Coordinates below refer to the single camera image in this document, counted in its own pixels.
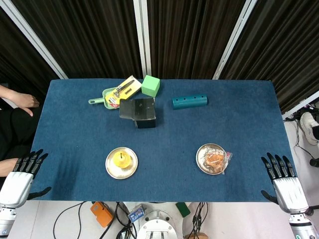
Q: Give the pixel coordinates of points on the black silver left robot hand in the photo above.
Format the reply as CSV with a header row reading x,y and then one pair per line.
x,y
17,186

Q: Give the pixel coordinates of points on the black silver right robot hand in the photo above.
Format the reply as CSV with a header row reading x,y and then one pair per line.
x,y
289,194

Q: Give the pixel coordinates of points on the bread bun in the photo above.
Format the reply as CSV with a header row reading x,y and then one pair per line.
x,y
214,161

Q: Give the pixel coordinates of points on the yellow pear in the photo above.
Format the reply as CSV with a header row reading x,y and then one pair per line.
x,y
121,161

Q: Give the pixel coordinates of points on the person bare forearm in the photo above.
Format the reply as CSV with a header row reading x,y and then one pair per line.
x,y
22,99

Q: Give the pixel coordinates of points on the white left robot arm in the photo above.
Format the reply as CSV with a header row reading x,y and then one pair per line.
x,y
6,221

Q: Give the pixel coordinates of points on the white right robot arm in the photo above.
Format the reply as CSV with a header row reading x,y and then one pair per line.
x,y
302,226

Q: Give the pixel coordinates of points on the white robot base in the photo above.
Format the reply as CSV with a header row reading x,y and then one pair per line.
x,y
157,227

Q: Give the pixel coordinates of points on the person black clothing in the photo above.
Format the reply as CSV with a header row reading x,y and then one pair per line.
x,y
15,132

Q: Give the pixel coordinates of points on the white sneaker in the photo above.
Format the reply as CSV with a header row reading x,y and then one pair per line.
x,y
309,127

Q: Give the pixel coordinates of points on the orange device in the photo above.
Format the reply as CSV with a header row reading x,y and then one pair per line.
x,y
101,214

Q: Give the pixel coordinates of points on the round metal plate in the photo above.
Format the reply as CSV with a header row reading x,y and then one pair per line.
x,y
199,159
111,172

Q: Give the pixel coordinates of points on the dark green block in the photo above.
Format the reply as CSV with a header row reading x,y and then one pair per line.
x,y
183,209

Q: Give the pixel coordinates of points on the light green plastic dustpan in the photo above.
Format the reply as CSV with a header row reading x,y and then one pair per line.
x,y
96,101

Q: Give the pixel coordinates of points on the black pleated curtain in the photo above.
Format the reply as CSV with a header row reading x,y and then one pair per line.
x,y
194,37
286,44
12,64
87,37

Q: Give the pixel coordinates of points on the blue white small box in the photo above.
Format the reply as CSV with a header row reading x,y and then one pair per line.
x,y
137,214

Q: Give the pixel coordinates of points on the blue table cloth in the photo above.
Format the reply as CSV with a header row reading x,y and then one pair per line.
x,y
162,149

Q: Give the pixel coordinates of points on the teal half-cylinder holder with holes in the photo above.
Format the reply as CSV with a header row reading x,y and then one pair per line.
x,y
190,102

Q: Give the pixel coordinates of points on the yellow snack packet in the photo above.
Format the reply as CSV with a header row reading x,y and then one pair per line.
x,y
124,87

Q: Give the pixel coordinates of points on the open black cardboard box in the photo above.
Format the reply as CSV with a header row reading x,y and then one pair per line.
x,y
144,109

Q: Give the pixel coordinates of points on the green foam cube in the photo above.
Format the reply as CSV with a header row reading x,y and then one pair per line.
x,y
150,85

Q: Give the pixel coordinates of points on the white frame bar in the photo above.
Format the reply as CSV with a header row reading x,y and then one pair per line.
x,y
301,104

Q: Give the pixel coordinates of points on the white frame post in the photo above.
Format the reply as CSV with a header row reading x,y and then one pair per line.
x,y
236,37
142,37
32,35

